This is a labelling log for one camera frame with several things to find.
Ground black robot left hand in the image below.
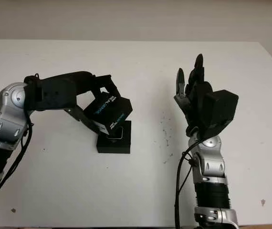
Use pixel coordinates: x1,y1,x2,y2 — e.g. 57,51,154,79
39,71,120,137

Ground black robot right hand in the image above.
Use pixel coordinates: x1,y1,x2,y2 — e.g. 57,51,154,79
174,54,214,138

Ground black RealSense box lid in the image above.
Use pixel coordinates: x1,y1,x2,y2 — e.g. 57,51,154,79
83,92,134,135

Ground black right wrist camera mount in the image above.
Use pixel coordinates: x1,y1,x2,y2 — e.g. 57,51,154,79
202,89,239,139

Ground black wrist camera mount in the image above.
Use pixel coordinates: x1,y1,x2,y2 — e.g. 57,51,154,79
202,89,239,139
23,77,77,112

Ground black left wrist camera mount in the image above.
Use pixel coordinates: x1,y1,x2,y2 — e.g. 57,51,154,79
23,77,77,112

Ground black camera box base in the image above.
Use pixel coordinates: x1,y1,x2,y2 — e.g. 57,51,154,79
97,121,132,154

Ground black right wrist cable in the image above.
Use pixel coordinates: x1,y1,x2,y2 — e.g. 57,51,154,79
175,140,203,229

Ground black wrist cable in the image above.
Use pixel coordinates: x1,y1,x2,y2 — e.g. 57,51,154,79
0,114,34,210
175,140,203,229

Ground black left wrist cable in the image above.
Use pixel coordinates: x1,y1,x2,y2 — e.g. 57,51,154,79
0,114,34,210

